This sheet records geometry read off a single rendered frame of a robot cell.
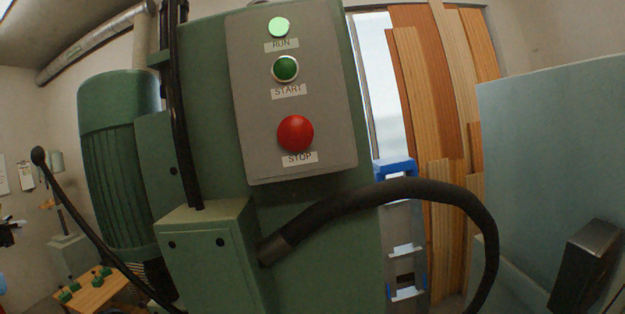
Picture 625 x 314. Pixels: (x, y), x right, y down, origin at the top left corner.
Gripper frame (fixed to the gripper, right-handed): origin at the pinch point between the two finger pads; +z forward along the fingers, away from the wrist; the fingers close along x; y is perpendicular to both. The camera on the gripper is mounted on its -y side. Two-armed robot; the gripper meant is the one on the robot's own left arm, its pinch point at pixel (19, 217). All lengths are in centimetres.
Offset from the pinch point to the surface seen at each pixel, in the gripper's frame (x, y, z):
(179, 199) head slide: 86, -18, -20
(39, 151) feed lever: 60, -25, -25
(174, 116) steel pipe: 89, -29, -26
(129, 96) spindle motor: 77, -33, -17
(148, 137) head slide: 82, -26, -19
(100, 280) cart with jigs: -35, 72, 77
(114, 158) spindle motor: 75, -24, -19
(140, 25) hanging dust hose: -7, -114, 122
